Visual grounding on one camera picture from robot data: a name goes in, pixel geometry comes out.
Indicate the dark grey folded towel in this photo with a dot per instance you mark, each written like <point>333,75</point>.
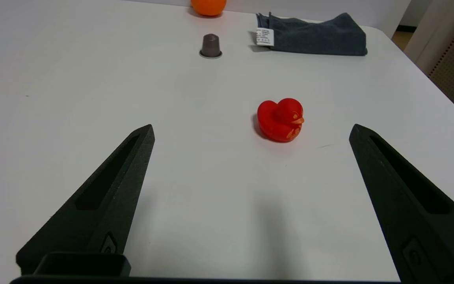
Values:
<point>313,37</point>

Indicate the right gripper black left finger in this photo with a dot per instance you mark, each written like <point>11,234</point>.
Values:
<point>120,193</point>

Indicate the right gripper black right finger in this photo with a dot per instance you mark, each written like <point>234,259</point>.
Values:
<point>404,205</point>

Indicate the red rubber duck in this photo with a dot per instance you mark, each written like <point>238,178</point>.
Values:
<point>280,120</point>

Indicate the orange fruit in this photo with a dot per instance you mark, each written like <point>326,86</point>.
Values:
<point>209,7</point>

